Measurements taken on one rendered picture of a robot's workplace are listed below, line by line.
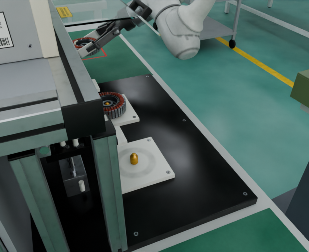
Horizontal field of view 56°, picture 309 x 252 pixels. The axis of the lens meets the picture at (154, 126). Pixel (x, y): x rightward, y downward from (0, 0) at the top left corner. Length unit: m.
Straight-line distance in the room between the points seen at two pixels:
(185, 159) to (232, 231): 0.21
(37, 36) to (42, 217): 0.25
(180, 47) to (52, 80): 0.62
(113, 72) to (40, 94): 0.85
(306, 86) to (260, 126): 1.20
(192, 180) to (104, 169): 0.33
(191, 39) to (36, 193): 0.68
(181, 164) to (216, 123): 1.48
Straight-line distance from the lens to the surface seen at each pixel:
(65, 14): 0.82
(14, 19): 0.43
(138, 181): 0.68
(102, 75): 1.18
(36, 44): 0.44
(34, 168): 0.39
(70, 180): 0.65
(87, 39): 1.18
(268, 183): 1.84
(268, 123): 2.30
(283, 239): 0.68
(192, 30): 0.95
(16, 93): 0.37
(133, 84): 1.06
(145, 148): 0.76
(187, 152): 0.77
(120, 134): 0.65
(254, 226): 0.68
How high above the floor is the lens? 1.29
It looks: 38 degrees down
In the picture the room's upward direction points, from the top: straight up
